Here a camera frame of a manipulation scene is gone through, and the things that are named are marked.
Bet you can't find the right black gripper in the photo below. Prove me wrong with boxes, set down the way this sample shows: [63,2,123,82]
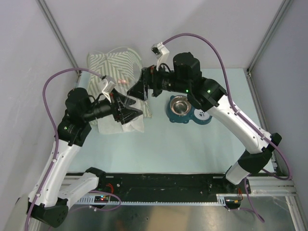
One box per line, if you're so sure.
[128,61,190,101]

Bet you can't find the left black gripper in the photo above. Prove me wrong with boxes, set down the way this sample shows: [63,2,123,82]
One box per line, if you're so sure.
[83,88,142,124]

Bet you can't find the striped green white pet tent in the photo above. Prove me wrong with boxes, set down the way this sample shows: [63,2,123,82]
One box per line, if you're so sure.
[87,47,152,135]

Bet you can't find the stainless steel bowl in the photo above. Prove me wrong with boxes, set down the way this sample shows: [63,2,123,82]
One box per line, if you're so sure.
[170,96,190,116]

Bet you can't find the teal double bowl stand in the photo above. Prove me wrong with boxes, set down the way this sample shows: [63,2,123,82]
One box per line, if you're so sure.
[166,95,212,125]

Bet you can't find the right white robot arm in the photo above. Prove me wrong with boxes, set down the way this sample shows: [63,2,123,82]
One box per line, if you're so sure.
[127,52,282,193]

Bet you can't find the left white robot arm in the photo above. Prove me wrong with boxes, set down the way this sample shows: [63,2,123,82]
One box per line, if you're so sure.
[27,88,142,228]

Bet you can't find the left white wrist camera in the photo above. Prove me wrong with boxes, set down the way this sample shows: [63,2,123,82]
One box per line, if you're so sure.
[99,76,116,102]

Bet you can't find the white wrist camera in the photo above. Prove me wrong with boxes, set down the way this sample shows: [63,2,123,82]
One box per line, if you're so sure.
[151,42,170,70]
[99,76,116,102]

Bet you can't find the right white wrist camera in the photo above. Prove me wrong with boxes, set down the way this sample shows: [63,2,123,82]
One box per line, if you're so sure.
[151,42,170,70]

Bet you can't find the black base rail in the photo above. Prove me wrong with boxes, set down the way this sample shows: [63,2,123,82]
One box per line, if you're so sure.
[96,173,251,202]

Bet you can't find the white slotted cable duct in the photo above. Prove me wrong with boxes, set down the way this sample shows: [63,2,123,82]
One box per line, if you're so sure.
[75,195,240,206]

